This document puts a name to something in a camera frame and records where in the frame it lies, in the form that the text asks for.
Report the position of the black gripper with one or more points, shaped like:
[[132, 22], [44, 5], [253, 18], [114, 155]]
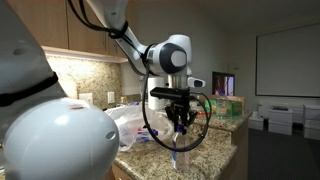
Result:
[[180, 105]]

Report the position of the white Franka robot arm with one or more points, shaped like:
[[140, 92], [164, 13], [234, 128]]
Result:
[[60, 140]]

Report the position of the translucent white plastic bag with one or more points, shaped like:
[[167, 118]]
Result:
[[133, 121]]

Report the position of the orange marker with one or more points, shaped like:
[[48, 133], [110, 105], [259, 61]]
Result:
[[204, 113]]

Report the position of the white paper towel roll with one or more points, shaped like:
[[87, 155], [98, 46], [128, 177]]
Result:
[[155, 96]]

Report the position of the tall clear water bottle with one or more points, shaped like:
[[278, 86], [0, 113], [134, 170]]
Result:
[[221, 108]]

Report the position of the flat screen television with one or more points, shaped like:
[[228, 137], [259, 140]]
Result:
[[224, 85]]

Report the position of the green cardboard box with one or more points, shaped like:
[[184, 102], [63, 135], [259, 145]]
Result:
[[235, 108]]

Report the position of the small yellow bottle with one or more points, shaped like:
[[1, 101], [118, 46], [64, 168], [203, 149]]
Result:
[[124, 100]]

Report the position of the white cardboard box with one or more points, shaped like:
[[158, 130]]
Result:
[[280, 129], [312, 112], [256, 123], [312, 130]]

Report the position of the wooden drawer front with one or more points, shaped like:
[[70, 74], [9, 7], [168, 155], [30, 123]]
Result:
[[117, 173]]

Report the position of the wooden cabinet door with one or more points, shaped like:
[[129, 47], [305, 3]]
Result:
[[43, 20], [113, 48], [83, 36]]

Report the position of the white box with dark lid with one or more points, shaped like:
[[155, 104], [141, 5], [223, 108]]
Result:
[[280, 114]]

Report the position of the under-cabinet light strip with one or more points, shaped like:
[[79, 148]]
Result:
[[83, 55]]

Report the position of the white projection screen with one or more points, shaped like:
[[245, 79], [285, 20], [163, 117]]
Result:
[[290, 60]]

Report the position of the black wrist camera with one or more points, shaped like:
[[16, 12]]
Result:
[[170, 92]]

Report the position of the white wall outlet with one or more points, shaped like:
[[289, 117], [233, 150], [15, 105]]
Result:
[[86, 98], [111, 97]]

